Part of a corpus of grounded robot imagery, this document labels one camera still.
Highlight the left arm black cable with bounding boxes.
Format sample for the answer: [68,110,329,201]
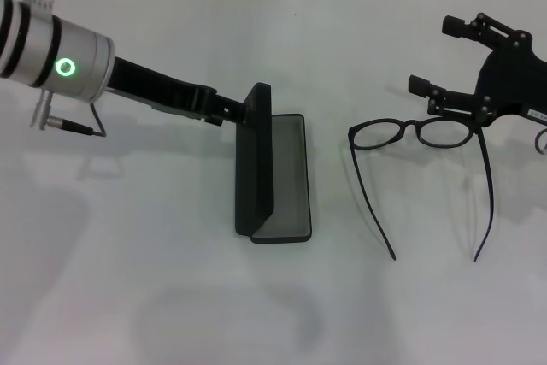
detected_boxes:
[29,91,107,138]

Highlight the black glasses case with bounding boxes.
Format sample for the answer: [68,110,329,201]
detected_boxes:
[233,81,312,245]

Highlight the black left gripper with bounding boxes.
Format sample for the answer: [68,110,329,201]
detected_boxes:
[104,56,250,126]

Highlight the black glasses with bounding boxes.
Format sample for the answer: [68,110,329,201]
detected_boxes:
[348,118,501,263]

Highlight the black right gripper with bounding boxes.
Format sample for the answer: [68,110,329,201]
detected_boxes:
[408,12,547,129]

